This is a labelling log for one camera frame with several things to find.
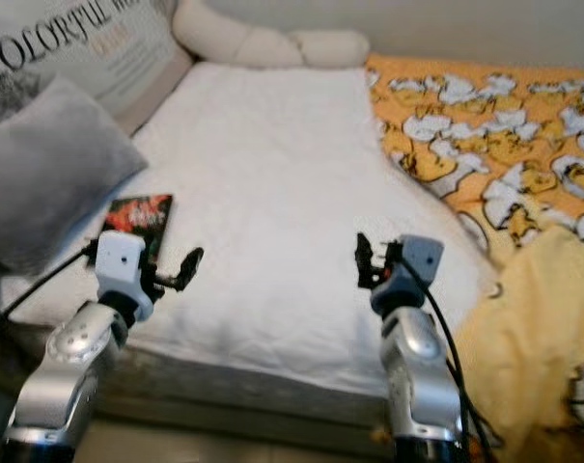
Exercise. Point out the dark red cover book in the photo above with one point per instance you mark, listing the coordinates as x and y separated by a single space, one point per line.
142 214

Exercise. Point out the grey plush pillow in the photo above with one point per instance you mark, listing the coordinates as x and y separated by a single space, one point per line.
50 183

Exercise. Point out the white quilted mattress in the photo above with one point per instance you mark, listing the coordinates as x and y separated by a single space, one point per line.
282 174

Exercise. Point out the orange yellow cartoon blanket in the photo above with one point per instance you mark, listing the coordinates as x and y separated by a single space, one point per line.
475 125

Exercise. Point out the beige knotted long cushion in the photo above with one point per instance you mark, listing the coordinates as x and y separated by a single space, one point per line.
263 43

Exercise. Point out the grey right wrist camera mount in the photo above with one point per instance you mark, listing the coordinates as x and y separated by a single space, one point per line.
417 268

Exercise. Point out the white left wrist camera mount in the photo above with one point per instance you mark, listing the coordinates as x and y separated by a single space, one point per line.
123 260

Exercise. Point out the grey bed frame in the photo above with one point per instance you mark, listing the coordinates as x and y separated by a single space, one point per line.
234 415

